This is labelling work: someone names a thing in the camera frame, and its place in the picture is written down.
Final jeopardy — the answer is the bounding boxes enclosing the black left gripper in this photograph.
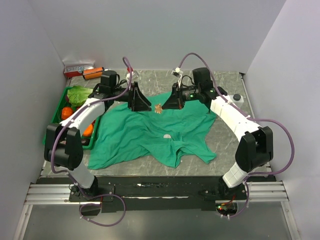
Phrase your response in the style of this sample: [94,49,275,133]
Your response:
[111,82,152,112]

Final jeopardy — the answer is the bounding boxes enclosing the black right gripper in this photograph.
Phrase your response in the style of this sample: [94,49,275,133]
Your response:
[161,82,201,110]

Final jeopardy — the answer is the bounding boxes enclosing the gold brooch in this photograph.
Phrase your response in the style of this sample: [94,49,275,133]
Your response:
[154,103,163,114]

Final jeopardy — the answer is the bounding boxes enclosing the green garment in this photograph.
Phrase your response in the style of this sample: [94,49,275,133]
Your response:
[88,100,217,170]

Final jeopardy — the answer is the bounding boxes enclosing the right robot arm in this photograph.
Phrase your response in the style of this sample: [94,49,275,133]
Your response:
[162,67,274,200]

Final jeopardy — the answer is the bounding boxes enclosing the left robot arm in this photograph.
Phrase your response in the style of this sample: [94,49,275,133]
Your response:
[44,67,152,201]

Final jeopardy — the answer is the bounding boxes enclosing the orange carrot toy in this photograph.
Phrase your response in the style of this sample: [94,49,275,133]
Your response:
[82,123,94,138]

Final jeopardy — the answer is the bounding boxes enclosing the orange cylindrical tool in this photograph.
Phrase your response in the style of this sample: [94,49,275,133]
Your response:
[82,67,105,81]

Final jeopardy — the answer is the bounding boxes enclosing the white bottle grey cap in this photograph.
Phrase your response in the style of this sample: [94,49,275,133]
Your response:
[230,93,244,108]

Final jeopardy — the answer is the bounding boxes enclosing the green lettuce toy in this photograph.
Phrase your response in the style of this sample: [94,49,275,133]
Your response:
[67,85,93,107]

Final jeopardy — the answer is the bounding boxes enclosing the purple eggplant toy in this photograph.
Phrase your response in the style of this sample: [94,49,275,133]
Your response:
[81,138,90,146]

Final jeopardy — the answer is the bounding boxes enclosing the orange pepper toy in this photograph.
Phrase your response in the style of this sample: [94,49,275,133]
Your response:
[60,106,74,121]

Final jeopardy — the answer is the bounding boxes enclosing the red white box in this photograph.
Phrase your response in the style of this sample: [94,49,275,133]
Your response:
[63,63,95,78]

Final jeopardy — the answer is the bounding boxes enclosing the green plastic tray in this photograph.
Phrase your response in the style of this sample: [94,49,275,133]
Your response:
[50,86,101,150]

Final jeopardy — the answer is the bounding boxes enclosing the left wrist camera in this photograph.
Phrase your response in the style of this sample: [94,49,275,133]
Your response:
[125,67,140,86]

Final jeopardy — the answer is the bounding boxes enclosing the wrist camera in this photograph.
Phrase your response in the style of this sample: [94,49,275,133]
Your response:
[125,67,140,86]
[171,67,183,88]

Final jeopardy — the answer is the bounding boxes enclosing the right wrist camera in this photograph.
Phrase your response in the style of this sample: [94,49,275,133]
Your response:
[171,67,183,88]

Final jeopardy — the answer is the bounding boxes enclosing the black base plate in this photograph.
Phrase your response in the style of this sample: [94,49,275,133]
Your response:
[68,176,276,217]

